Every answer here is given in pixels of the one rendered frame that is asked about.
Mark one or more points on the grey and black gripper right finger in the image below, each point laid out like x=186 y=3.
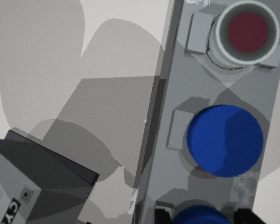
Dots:
x=246 y=216

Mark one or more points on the grey button panel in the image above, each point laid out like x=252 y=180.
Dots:
x=38 y=185

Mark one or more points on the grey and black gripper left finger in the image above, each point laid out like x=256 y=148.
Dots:
x=162 y=217

